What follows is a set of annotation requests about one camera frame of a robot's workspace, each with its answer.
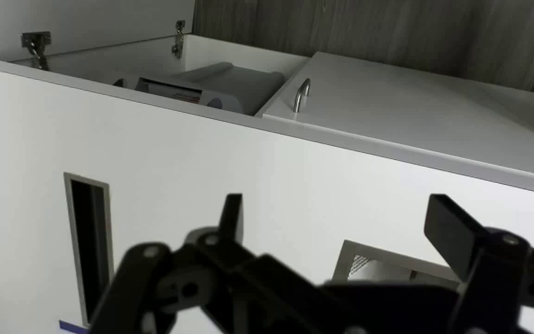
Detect metal cabinet hinge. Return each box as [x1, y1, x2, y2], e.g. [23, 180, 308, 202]
[171, 16, 190, 61]
[21, 29, 54, 70]

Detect silver lower door handle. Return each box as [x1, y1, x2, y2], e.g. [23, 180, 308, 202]
[290, 76, 314, 117]

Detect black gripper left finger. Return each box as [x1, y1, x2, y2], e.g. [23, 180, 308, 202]
[88, 191, 343, 334]

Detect rectangular metal countertop opening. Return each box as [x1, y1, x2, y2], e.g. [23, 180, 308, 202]
[330, 239, 468, 289]

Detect open white cabinet door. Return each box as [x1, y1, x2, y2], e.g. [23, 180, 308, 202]
[0, 0, 199, 63]

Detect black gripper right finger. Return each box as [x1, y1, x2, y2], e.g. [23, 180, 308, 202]
[423, 193, 534, 334]

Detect blue tape strip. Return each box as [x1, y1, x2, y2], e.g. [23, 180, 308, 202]
[58, 317, 93, 334]

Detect white lower cabinet door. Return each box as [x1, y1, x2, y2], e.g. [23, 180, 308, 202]
[256, 50, 534, 181]

